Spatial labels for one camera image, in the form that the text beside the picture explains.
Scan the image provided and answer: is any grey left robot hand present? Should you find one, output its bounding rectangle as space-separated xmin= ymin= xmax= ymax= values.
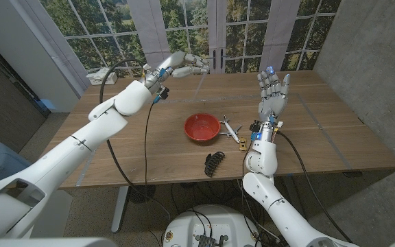
xmin=152 ymin=50 xmax=211 ymax=84

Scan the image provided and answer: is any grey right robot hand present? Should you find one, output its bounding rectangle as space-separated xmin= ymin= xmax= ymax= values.
xmin=256 ymin=66 xmax=292 ymax=123

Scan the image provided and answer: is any clear plastic pipette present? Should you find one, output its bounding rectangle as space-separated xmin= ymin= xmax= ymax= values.
xmin=193 ymin=71 xmax=208 ymax=101

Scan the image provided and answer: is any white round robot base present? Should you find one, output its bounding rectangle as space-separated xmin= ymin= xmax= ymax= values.
xmin=162 ymin=204 xmax=261 ymax=247

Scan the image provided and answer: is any white toy airplane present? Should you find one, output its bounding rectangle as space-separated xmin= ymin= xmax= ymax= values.
xmin=219 ymin=115 xmax=243 ymax=144

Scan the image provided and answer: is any red bowl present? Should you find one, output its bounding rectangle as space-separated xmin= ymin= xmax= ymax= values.
xmin=183 ymin=113 xmax=222 ymax=142

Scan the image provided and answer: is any printed window backdrop cloth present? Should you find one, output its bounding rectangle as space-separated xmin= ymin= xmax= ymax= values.
xmin=24 ymin=0 xmax=342 ymax=78

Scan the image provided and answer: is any black hair claw clip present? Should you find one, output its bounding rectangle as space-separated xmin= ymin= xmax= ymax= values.
xmin=203 ymin=151 xmax=226 ymax=178

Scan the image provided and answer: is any black ribbed round disc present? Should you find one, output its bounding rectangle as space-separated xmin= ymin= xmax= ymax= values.
xmin=128 ymin=184 xmax=157 ymax=204

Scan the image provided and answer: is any white table leg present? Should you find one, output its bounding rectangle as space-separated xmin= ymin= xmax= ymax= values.
xmin=110 ymin=185 xmax=130 ymax=234

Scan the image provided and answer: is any white robot torso rim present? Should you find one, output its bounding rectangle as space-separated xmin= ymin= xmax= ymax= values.
xmin=0 ymin=237 xmax=118 ymax=247

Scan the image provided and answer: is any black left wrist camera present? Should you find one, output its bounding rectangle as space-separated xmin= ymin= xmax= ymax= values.
xmin=153 ymin=86 xmax=170 ymax=104

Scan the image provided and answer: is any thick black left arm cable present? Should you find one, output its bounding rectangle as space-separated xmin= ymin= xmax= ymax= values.
xmin=99 ymin=58 xmax=140 ymax=189

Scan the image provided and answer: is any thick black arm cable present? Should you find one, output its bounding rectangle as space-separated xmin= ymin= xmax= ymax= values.
xmin=99 ymin=58 xmax=140 ymax=189
xmin=275 ymin=130 xmax=355 ymax=245

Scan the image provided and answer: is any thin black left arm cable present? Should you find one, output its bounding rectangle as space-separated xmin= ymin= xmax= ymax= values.
xmin=143 ymin=99 xmax=157 ymax=207

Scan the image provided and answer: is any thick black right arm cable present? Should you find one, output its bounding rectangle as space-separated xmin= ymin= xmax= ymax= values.
xmin=275 ymin=130 xmax=355 ymax=245

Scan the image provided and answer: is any black floor cable tangle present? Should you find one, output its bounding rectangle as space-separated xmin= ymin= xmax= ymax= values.
xmin=169 ymin=178 xmax=287 ymax=247

